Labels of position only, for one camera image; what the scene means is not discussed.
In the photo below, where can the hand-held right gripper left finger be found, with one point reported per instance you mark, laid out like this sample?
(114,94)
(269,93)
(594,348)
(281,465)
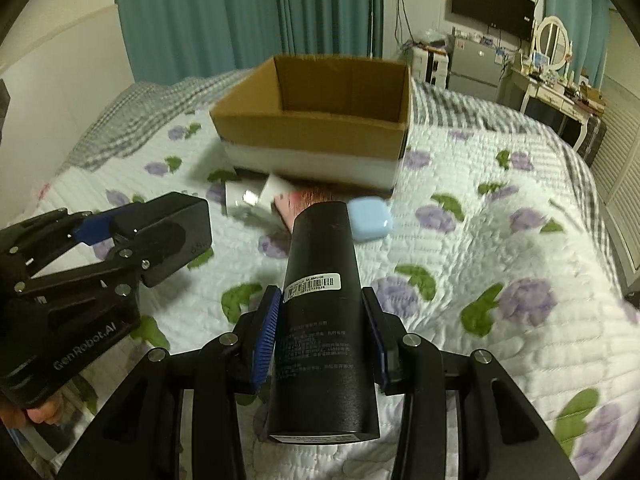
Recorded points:
(266,340)

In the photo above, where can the light blue case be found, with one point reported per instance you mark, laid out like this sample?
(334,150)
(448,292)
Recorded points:
(370,220)

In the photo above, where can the person's left hand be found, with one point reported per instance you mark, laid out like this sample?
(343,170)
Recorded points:
(40,414)

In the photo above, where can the grey checked bedsheet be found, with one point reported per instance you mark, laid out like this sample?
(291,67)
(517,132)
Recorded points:
(115,120)

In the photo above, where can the teal curtain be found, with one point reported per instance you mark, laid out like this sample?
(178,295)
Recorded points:
(580,0)
(225,10)

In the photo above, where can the black rectangular box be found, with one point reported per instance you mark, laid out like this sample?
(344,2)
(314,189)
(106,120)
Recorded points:
(175,235)

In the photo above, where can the pink flat box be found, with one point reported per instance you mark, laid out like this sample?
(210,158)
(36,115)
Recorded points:
(286,208)

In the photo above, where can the small white box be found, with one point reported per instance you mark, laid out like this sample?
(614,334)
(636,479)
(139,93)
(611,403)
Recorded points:
(275,192)

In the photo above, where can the white storage cabinet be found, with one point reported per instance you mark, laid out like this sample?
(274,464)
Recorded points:
(430,65)

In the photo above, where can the white vanity desk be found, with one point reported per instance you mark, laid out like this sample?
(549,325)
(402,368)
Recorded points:
(550,92)

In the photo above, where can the white louvered door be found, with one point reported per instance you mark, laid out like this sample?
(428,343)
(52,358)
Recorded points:
(622,160)

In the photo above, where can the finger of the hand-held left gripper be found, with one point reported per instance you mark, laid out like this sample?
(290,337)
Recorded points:
(100,275)
(92,228)

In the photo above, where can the cardboard box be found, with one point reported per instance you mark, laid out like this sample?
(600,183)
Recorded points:
(310,135)

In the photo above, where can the black wall television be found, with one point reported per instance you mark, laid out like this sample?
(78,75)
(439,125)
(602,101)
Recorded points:
(492,2)

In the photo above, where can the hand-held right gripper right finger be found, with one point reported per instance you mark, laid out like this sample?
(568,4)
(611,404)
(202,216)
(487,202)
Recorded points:
(376,345)

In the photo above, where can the white floral quilt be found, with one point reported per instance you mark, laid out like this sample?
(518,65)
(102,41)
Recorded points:
(490,240)

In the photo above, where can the black cylindrical bottle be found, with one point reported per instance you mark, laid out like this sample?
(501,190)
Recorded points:
(320,335)

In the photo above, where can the white oval vanity mirror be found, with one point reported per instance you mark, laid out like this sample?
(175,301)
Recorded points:
(551,40)

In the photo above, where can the silver small fridge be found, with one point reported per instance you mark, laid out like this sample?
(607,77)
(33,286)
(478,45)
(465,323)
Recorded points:
(475,67)

